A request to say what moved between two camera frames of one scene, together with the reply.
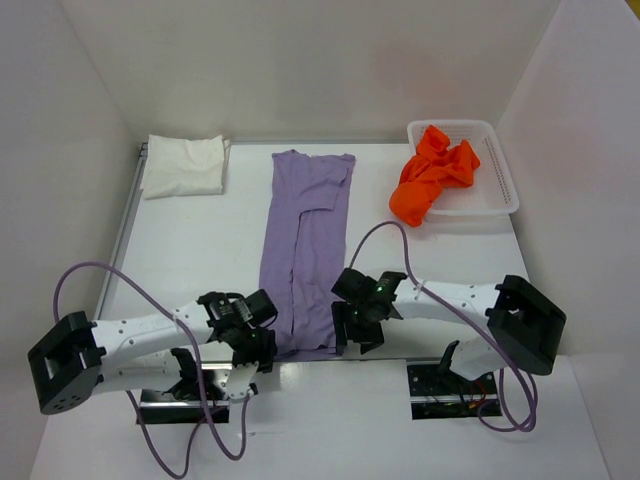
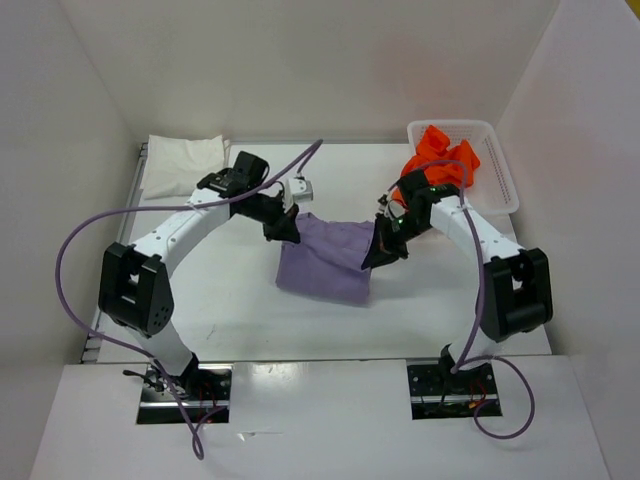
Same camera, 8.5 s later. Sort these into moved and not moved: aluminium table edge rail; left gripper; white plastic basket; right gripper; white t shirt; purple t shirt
Moved: purple t shirt; right gripper; left gripper
Not moved: white t shirt; aluminium table edge rail; white plastic basket
